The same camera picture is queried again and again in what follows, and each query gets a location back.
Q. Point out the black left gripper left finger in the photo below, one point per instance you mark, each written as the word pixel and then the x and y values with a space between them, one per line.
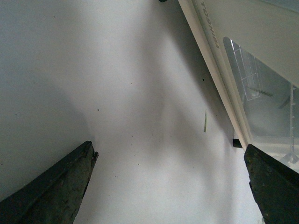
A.
pixel 55 196

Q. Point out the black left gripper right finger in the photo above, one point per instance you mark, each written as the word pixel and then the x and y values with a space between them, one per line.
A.
pixel 275 187

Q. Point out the wire oven rack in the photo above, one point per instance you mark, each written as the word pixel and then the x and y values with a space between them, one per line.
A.
pixel 270 102

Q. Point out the white Toshiba toaster oven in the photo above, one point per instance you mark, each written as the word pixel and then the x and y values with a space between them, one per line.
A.
pixel 257 28

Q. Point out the glass oven door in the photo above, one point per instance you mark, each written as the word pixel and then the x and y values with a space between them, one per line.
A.
pixel 233 77

